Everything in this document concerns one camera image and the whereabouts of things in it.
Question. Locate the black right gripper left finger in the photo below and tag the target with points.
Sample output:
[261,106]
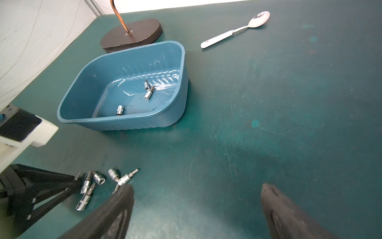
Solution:
[109,221]

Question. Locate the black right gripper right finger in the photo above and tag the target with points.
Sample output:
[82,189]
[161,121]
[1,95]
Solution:
[286,220]

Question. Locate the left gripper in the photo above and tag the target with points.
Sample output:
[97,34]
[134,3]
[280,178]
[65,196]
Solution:
[28,194]

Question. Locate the blue plastic storage box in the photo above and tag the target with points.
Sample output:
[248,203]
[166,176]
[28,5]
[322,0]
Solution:
[118,78]

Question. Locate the brown metal cup stand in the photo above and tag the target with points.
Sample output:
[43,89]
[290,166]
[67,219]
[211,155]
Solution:
[130,35]

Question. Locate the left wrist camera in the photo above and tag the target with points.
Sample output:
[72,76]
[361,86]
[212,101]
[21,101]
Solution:
[21,129]

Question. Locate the metal spoon white handle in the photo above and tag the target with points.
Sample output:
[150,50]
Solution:
[257,21]

